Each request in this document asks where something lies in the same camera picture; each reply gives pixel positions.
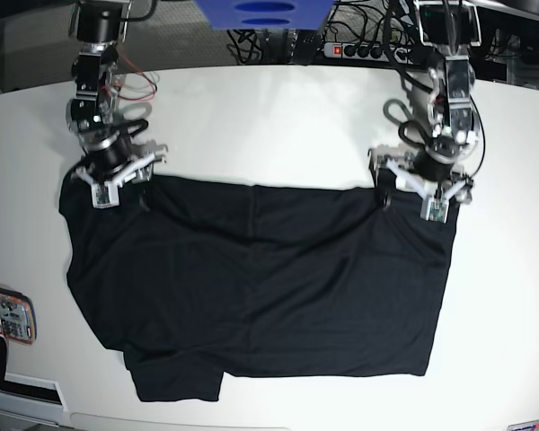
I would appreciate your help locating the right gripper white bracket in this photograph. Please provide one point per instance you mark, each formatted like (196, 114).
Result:
(105, 184)

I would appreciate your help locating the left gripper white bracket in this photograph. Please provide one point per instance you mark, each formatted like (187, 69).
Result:
(440, 187)

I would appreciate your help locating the black T-shirt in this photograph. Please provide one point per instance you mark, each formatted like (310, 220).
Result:
(256, 282)

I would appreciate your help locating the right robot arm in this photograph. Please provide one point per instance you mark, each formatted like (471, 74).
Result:
(111, 157)

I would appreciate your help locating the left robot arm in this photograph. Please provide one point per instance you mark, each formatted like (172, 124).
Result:
(454, 127)

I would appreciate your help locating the blue plastic box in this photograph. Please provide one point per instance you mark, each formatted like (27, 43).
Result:
(265, 14)

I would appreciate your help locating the white tray at table edge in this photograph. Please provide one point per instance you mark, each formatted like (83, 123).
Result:
(33, 399)

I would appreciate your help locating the small sticker label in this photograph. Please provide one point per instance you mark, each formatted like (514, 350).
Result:
(525, 426)

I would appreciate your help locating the black power strip red switch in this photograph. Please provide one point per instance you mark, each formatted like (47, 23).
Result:
(371, 53)

